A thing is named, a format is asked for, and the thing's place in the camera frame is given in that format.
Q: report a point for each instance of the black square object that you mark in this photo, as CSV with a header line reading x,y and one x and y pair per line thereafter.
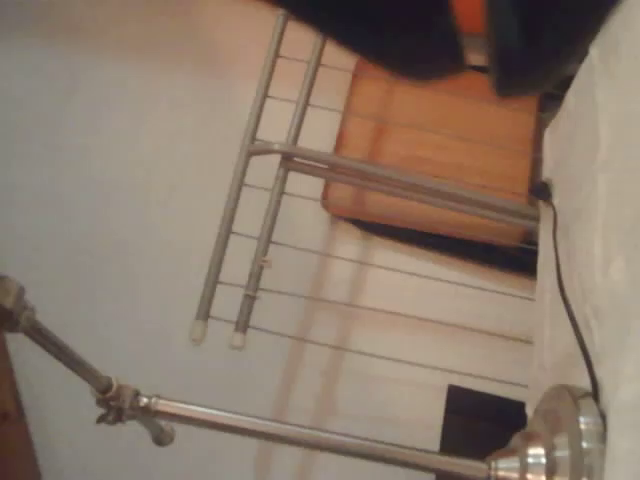
x,y
480,420

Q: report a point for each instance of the wooden cabinet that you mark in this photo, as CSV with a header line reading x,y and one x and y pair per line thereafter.
x,y
440,125

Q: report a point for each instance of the grey metal drying rack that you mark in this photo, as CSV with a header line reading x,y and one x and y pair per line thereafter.
x,y
280,150

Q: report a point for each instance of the silver metal desk lamp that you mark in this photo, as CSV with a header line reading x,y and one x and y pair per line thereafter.
x,y
300,430

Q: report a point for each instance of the brown wooden furniture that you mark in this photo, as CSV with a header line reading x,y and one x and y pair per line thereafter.
x,y
15,425

